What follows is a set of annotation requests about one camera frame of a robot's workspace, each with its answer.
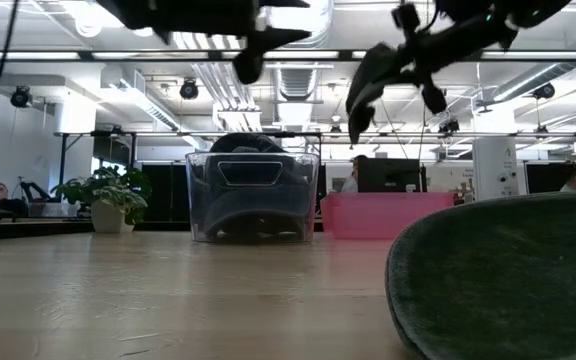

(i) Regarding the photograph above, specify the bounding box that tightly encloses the black monitor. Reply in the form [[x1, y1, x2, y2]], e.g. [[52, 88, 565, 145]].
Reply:
[[357, 157, 427, 194]]

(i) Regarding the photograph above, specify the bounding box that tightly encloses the potted green plant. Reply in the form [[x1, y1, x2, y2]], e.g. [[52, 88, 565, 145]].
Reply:
[[49, 165, 153, 235]]

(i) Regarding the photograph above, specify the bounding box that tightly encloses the pink plastic bin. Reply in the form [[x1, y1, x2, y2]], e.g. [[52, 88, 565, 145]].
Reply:
[[319, 191, 456, 242]]

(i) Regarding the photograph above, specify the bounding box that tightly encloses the black ceiling fixture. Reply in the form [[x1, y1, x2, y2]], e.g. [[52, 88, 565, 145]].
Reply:
[[437, 117, 462, 137]]

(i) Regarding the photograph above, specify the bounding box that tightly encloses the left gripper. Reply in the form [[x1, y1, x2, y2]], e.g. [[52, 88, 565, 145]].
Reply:
[[167, 0, 315, 86]]

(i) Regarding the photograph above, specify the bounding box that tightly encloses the person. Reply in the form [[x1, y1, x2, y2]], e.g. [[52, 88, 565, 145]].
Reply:
[[339, 154, 370, 195], [558, 169, 576, 194], [0, 181, 31, 218]]

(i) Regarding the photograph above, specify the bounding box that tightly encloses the clear plastic bin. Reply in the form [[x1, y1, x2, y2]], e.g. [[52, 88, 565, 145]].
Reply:
[[184, 150, 321, 245]]

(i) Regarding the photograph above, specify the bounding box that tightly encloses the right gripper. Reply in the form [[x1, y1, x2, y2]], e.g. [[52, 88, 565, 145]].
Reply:
[[385, 2, 492, 116]]

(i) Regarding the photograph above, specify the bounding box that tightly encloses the black track spotlight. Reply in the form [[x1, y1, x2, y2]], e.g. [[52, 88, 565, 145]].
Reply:
[[9, 85, 35, 110], [532, 81, 557, 101], [178, 77, 200, 101]]

